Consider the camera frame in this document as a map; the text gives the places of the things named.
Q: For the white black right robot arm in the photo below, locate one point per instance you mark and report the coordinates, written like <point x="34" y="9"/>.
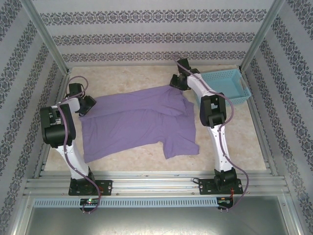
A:
<point x="220" y="147"/>

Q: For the aluminium mounting rail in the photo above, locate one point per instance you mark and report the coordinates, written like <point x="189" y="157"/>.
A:
<point x="156" y="182"/>

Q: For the aluminium side rail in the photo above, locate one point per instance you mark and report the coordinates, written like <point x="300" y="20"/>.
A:
<point x="259" y="127"/>
<point x="44" y="156"/>

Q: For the purple t-shirt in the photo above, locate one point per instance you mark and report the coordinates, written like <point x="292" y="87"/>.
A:
<point x="137" y="122"/>

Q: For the small circuit board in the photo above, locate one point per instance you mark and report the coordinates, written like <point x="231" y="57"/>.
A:
<point x="225" y="200"/>
<point x="89" y="201"/>

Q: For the grey metal sheet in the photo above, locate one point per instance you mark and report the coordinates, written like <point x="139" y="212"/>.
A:
<point x="156" y="220"/>

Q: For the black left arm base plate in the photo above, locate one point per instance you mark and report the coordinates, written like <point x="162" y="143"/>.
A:
<point x="105" y="186"/>

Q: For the aluminium frame post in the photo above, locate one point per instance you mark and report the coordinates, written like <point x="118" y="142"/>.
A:
<point x="46" y="36"/>
<point x="262" y="34"/>

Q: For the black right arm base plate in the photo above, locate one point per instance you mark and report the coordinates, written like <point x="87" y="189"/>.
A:
<point x="205" y="187"/>

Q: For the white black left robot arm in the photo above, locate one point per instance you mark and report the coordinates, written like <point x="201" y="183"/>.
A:
<point x="73" y="159"/>

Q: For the teal perforated plastic basket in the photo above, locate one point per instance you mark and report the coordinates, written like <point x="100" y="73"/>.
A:
<point x="232" y="83"/>

